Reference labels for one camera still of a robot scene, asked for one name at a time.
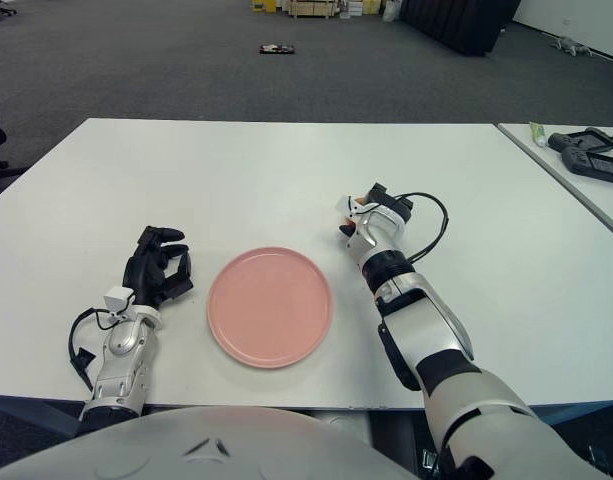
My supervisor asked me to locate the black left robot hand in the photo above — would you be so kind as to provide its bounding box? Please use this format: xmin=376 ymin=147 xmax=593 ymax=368
xmin=123 ymin=225 xmax=195 ymax=307

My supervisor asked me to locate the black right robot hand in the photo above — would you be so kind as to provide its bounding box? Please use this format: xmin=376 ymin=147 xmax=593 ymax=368
xmin=339 ymin=183 xmax=415 ymax=239

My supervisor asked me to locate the pink round plate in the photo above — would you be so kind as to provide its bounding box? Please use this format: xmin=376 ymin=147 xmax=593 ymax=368
xmin=207 ymin=246 xmax=334 ymax=370

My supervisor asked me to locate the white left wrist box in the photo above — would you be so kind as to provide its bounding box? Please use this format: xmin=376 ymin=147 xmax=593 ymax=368
xmin=103 ymin=284 xmax=136 ymax=315

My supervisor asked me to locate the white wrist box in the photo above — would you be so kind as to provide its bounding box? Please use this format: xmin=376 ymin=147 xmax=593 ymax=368
xmin=103 ymin=284 xmax=136 ymax=315
xmin=335 ymin=194 xmax=368 ymax=220

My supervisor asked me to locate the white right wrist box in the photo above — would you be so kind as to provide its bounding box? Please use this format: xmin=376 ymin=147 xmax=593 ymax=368
xmin=335 ymin=194 xmax=368 ymax=220

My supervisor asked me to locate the grey robot torso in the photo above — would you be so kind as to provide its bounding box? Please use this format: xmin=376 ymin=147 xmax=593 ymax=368
xmin=0 ymin=405 xmax=417 ymax=480

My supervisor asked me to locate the black partition panel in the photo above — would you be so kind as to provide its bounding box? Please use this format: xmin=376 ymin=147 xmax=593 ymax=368
xmin=400 ymin=0 xmax=507 ymax=57

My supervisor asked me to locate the stack of white boxes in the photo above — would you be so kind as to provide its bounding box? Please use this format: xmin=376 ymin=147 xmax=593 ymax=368
xmin=343 ymin=0 xmax=385 ymax=20

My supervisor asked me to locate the black handheld controller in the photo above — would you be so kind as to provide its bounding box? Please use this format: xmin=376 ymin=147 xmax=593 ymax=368
xmin=548 ymin=128 xmax=613 ymax=155
xmin=560 ymin=147 xmax=613 ymax=187

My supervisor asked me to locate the wooden crate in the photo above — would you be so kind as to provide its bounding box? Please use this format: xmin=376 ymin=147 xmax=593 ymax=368
xmin=288 ymin=0 xmax=337 ymax=20

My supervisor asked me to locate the grey quadruped robot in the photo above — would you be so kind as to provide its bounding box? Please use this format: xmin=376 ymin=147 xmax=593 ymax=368
xmin=553 ymin=35 xmax=593 ymax=55

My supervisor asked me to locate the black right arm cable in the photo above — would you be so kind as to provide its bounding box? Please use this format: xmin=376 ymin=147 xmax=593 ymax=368
xmin=393 ymin=191 xmax=450 ymax=262

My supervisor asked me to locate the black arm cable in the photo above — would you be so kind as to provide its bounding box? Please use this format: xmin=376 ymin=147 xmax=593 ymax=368
xmin=68 ymin=307 xmax=112 ymax=394
xmin=393 ymin=191 xmax=450 ymax=262

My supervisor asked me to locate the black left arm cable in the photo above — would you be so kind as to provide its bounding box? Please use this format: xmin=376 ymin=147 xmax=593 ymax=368
xmin=68 ymin=307 xmax=112 ymax=394

